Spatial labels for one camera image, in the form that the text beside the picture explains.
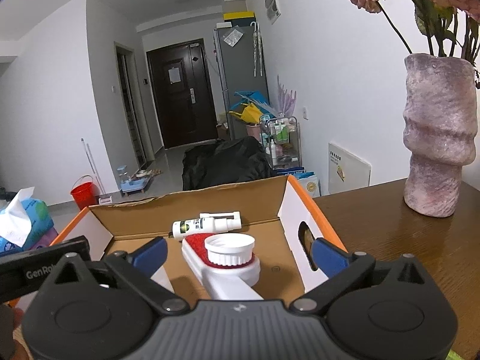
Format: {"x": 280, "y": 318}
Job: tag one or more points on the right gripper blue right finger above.
{"x": 346, "y": 272}

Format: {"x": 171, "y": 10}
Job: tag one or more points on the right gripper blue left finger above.
{"x": 132, "y": 275}

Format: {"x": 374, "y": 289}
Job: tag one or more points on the white square pill bottle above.
{"x": 160, "y": 277}

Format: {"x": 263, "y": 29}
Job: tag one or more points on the white ridged cap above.
{"x": 230, "y": 249}

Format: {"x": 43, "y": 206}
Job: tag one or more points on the white spray bottle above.
{"x": 206, "y": 223}

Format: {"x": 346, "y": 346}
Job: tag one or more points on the red white lint brush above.
{"x": 221, "y": 283}

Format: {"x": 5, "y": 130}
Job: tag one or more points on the blue tissue pack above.
{"x": 23, "y": 222}

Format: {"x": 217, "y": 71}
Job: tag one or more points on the pet water feeder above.
{"x": 133, "y": 183}

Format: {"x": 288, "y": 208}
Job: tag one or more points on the red bucket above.
{"x": 84, "y": 192}

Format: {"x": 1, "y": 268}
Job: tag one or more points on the metal trolley with bottles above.
{"x": 281, "y": 141}

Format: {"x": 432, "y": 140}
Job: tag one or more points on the black bag on floor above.
{"x": 225, "y": 162}

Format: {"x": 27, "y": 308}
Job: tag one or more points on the pink textured vase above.
{"x": 440, "y": 127}

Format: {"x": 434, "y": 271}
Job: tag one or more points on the yellow bag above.
{"x": 248, "y": 113}

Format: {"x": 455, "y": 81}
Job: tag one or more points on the dark brown entrance door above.
{"x": 182, "y": 93}

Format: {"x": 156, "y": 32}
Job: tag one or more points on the grey refrigerator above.
{"x": 236, "y": 68}

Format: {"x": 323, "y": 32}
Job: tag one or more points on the dried pink roses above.
{"x": 451, "y": 27}

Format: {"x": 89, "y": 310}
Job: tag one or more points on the white board against wall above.
{"x": 346, "y": 171}

